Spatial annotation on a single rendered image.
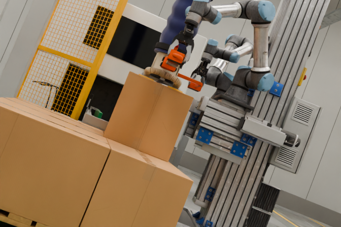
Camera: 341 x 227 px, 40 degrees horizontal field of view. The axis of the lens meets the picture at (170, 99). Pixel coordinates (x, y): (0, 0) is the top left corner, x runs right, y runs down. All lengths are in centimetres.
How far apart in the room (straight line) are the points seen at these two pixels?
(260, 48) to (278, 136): 53
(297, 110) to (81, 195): 162
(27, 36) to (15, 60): 22
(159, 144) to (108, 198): 69
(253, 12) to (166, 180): 117
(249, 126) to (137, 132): 66
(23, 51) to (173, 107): 174
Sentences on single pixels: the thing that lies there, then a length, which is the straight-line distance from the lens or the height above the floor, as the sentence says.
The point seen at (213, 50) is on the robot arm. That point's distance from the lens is 329.
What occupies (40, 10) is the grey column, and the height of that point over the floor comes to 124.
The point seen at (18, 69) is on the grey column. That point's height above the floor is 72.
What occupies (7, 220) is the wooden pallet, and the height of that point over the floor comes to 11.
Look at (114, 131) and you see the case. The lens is 264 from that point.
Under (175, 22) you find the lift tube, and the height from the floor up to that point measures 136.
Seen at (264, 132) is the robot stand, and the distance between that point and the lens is 279.
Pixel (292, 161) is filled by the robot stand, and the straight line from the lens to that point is 314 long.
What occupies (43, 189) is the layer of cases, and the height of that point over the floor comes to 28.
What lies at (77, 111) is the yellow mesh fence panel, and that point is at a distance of 404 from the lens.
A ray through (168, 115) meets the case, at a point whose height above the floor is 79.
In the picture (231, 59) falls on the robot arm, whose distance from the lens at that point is 332.
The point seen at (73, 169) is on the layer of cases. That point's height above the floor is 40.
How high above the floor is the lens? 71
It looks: 4 degrees up
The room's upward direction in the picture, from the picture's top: 22 degrees clockwise
